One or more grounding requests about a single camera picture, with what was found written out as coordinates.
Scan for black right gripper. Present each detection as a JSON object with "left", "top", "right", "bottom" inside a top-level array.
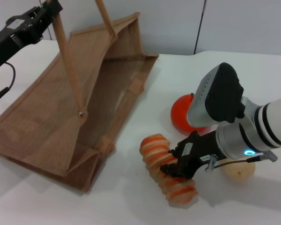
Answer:
[{"left": 160, "top": 130, "right": 223, "bottom": 181}]

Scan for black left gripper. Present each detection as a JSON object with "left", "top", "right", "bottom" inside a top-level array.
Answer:
[{"left": 0, "top": 0, "right": 63, "bottom": 74}]

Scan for orange striped long bread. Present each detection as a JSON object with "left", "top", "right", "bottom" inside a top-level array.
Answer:
[{"left": 140, "top": 133, "right": 199, "bottom": 208}]

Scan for round beige egg yolk pastry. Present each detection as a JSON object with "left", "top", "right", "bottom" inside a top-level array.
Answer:
[{"left": 222, "top": 158, "right": 256, "bottom": 180}]

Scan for brown woven tote bag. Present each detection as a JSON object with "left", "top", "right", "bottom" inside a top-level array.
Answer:
[{"left": 0, "top": 0, "right": 160, "bottom": 194}]

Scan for round orange toy fruit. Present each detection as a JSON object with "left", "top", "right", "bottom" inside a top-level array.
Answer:
[{"left": 170, "top": 93, "right": 212, "bottom": 136}]

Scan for dark left wrist cable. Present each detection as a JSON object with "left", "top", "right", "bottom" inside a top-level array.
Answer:
[{"left": 0, "top": 62, "right": 16, "bottom": 106}]

